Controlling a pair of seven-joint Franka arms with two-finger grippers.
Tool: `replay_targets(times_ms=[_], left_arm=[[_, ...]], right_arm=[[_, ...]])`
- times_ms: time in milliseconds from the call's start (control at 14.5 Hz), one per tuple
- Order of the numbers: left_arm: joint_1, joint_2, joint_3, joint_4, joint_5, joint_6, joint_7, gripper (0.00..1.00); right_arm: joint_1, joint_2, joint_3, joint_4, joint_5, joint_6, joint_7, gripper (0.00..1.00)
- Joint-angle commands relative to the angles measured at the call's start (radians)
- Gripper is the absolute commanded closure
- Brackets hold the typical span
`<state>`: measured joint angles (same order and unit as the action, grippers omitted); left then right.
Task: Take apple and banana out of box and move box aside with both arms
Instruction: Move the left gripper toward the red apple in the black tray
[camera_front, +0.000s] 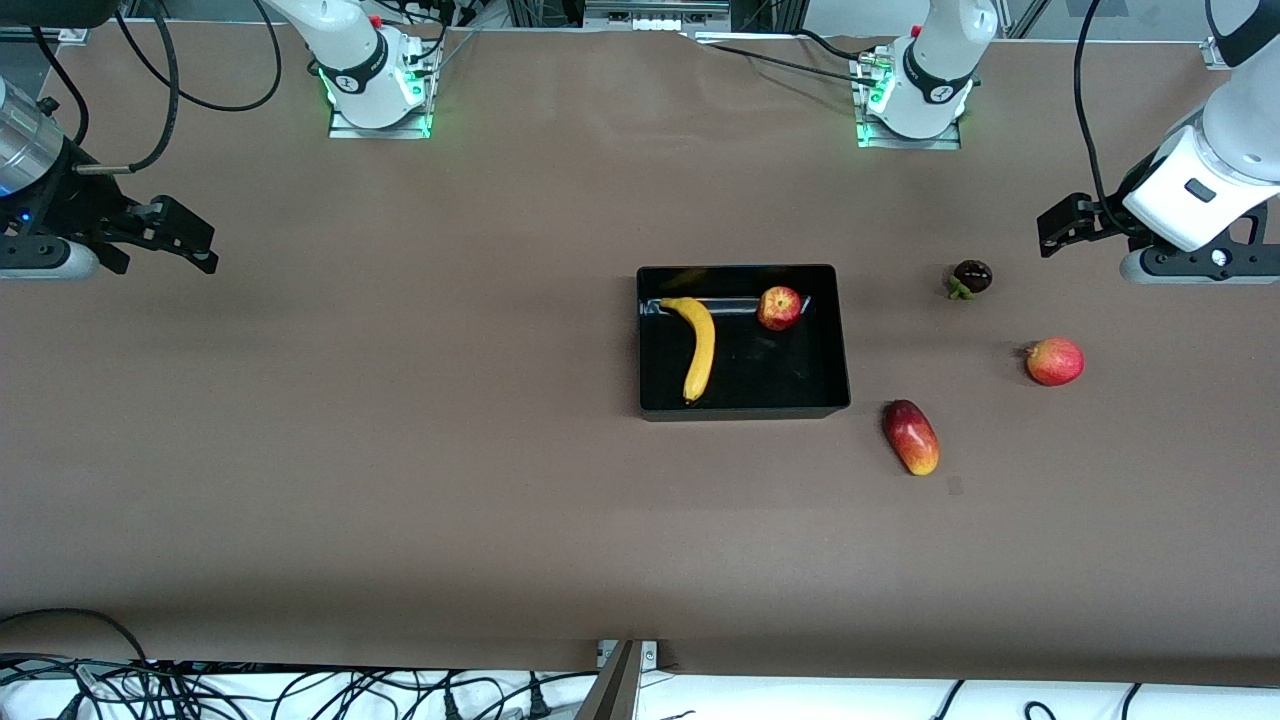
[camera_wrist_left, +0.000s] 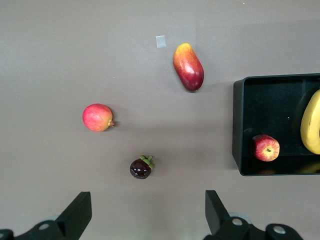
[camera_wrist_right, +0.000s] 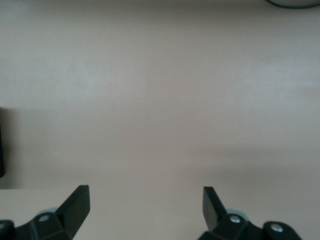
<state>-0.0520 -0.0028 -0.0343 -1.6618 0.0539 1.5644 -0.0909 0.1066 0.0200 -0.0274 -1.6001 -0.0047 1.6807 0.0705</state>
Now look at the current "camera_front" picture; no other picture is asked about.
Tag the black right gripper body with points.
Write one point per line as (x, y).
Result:
(72, 205)

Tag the red yellow apple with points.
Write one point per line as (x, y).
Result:
(779, 308)

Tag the black plastic box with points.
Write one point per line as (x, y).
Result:
(760, 370)

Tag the yellow banana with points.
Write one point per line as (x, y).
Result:
(703, 350)

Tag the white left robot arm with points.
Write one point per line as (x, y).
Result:
(940, 60)

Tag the dark purple mangosteen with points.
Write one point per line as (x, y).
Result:
(972, 276)

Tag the red apple at right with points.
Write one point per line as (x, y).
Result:
(1055, 362)

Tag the red yellow mango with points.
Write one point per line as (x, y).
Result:
(911, 437)

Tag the paper table cover sheet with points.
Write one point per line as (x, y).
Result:
(450, 500)

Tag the grey power strip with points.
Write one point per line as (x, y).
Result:
(655, 14)

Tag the grey metal bar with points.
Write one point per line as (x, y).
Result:
(612, 690)

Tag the silver corner bracket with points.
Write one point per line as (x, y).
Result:
(1216, 55)
(50, 34)

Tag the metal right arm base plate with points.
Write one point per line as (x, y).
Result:
(345, 131)

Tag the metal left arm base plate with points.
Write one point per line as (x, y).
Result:
(875, 143)

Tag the silver metal bracket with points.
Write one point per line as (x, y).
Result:
(650, 652)

